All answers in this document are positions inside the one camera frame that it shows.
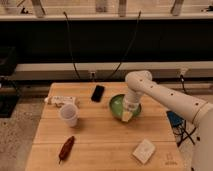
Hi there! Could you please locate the white sponge block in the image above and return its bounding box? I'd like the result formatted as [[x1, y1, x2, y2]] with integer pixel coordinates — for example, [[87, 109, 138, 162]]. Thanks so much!
[[133, 139, 155, 164]]

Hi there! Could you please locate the green ceramic bowl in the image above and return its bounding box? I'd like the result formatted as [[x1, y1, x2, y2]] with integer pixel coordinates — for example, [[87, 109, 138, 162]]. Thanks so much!
[[109, 94, 142, 122]]

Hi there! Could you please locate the black smartphone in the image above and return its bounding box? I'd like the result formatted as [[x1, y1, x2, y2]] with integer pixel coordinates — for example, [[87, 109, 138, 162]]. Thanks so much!
[[91, 85, 105, 102]]

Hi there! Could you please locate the right black hanging cable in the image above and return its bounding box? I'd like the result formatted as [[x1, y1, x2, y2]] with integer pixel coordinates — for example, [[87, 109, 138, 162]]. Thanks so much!
[[103, 10, 142, 82]]

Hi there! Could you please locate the black hanging cable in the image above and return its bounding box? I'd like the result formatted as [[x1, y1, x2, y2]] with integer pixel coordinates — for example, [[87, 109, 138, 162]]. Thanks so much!
[[103, 10, 142, 82], [62, 11, 82, 81]]

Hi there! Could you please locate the white wall outlet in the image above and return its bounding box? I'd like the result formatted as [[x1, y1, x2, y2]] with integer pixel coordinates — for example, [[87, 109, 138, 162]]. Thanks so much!
[[89, 71, 96, 80]]

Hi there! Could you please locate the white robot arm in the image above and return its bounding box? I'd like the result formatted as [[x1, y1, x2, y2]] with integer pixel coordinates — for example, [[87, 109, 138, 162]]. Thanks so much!
[[123, 71, 213, 171]]

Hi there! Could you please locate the black box at left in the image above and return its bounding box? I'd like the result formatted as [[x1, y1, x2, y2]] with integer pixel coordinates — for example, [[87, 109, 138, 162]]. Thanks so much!
[[0, 46, 19, 118]]

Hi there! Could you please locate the translucent plastic cup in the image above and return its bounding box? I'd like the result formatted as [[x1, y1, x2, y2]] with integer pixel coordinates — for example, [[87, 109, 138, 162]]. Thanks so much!
[[59, 104, 78, 127]]

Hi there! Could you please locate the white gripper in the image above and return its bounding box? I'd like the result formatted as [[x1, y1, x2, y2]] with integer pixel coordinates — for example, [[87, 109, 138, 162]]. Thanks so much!
[[122, 90, 142, 122]]

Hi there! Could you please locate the left black hanging cable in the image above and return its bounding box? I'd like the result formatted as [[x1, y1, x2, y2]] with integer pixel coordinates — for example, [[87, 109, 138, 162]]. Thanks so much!
[[62, 11, 82, 81]]

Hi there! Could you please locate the blue object on floor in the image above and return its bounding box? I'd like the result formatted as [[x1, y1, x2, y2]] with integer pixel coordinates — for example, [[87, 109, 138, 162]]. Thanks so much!
[[167, 111, 183, 127]]

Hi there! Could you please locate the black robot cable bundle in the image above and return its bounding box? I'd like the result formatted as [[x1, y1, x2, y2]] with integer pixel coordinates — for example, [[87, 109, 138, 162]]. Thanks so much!
[[172, 74, 198, 148]]

